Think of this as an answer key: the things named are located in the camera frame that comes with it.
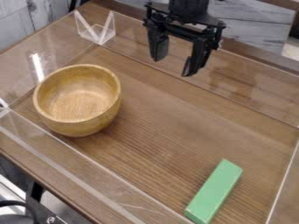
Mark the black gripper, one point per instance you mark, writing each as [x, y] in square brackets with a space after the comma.
[186, 20]

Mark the black table leg bracket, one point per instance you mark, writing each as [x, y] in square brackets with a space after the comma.
[44, 215]

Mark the green rectangular block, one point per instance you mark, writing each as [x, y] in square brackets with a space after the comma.
[215, 190]

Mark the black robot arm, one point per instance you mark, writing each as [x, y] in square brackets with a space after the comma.
[184, 19]

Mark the brown wooden bowl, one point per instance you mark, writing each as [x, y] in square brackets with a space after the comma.
[77, 99]

